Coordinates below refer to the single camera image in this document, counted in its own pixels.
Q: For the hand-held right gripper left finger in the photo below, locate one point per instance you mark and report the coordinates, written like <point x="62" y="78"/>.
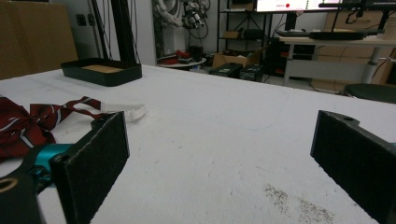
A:
<point x="93" y="165"/>

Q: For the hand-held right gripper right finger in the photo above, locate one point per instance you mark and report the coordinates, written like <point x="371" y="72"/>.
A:
<point x="355" y="161"/>

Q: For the dark red striped bow tie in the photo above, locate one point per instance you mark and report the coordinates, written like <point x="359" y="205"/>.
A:
<point x="18" y="130"/>

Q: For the black rack with tray base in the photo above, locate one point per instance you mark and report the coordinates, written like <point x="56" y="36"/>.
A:
<point x="102" y="76"/>

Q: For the black round stool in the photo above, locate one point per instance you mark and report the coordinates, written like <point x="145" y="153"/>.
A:
<point x="372" y="92"/>

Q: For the white desk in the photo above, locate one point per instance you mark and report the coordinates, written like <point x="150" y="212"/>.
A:
<point x="327" y="70"/>

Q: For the white foam mat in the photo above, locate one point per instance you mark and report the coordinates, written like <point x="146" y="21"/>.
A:
<point x="202" y="124"/>

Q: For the round white table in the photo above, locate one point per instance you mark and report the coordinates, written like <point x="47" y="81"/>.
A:
<point x="183" y="64"/>

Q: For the black computer tower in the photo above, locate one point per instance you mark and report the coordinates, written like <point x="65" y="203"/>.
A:
<point x="227" y="70"/>
<point x="251" y="73"/>

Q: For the brown board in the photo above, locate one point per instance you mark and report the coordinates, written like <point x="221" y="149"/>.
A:
<point x="34" y="37"/>

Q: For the cardboard box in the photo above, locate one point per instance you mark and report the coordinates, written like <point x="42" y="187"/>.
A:
<point x="229" y="59"/>

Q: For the computer monitor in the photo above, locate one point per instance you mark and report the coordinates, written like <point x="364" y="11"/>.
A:
<point x="295" y="4"/>

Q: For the black metal shelf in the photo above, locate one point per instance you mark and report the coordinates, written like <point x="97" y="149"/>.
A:
<point x="243" y="29"/>

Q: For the black frame post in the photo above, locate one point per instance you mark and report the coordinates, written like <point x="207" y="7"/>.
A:
<point x="123" y="31"/>

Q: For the black wall outlet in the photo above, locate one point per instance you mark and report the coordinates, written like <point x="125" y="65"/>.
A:
<point x="91" y="19"/>
<point x="81" y="20"/>

